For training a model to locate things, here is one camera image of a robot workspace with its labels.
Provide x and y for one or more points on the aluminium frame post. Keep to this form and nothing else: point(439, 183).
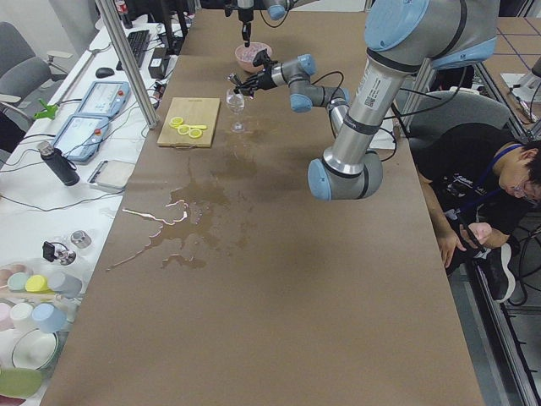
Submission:
point(120, 44)

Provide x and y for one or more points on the bamboo cutting board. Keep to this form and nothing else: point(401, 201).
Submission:
point(193, 110)

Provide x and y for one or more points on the lemon slice middle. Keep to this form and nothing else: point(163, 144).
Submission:
point(184, 129)

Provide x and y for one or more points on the seated person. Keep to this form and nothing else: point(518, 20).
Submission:
point(478, 184)

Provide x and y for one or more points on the teach pendant upper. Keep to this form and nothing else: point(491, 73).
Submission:
point(104, 98)

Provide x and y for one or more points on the clear wine glass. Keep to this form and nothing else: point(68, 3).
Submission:
point(236, 104)

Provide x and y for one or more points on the black water bottle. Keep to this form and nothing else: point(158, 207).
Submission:
point(60, 165)

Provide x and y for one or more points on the teach pendant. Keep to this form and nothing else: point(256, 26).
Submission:
point(104, 98)
point(81, 136)

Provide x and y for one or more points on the black keyboard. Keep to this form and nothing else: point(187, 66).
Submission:
point(138, 42)

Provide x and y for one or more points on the white tray scale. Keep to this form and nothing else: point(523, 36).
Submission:
point(111, 175)

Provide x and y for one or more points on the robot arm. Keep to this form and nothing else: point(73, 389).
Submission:
point(276, 9)
point(399, 36)

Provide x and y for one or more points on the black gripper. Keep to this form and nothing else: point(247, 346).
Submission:
point(262, 79)
point(244, 18)

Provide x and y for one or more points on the teach pendant lower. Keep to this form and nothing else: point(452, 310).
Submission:
point(81, 136)

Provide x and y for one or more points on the black computer mouse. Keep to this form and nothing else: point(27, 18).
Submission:
point(104, 72)

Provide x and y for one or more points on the pink ice bowl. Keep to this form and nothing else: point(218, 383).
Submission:
point(245, 55)

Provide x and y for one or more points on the small steel jigger cup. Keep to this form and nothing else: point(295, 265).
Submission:
point(234, 79)

